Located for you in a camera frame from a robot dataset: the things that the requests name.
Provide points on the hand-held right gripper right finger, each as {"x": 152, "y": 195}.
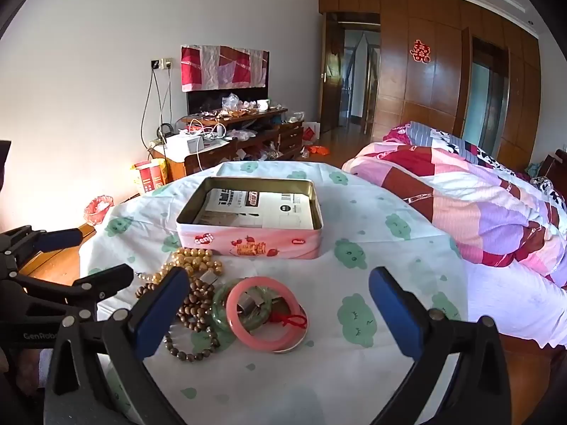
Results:
{"x": 394, "y": 314}

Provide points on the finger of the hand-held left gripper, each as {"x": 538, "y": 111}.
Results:
{"x": 104, "y": 281}
{"x": 60, "y": 238}

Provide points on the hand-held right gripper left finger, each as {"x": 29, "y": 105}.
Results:
{"x": 161, "y": 314}

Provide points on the green jade bangle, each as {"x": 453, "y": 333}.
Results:
{"x": 219, "y": 312}

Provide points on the silver bangle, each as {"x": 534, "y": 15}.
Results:
{"x": 289, "y": 350}

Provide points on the pink tin box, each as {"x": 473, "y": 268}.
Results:
{"x": 248, "y": 243}

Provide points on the pink bangle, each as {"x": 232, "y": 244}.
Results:
{"x": 283, "y": 338}

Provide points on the person's left hand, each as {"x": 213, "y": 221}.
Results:
{"x": 26, "y": 369}

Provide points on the red trash bin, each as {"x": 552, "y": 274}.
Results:
{"x": 98, "y": 210}

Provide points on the red yellow carton box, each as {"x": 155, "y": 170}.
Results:
{"x": 150, "y": 177}

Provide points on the pink patchwork quilt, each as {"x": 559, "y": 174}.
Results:
{"x": 487, "y": 195}

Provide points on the white box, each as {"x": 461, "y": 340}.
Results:
{"x": 184, "y": 145}

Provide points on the orange wrapper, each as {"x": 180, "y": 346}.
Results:
{"x": 319, "y": 149}

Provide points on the grey black patterned bedding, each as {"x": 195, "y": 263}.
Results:
{"x": 443, "y": 139}

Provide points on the black television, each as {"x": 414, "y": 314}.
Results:
{"x": 203, "y": 99}

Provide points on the red white paper bag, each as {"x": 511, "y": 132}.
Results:
{"x": 310, "y": 133}

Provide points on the wooden television cabinet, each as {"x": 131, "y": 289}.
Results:
{"x": 288, "y": 135}

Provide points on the wooden headboard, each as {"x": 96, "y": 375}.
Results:
{"x": 556, "y": 166}

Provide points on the wooden door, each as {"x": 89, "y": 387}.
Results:
{"x": 330, "y": 88}

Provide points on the red pink cloth cover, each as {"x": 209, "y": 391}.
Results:
{"x": 221, "y": 66}

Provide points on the wall socket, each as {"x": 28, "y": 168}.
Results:
{"x": 161, "y": 63}

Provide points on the red paper wall decoration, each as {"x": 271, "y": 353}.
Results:
{"x": 421, "y": 52}

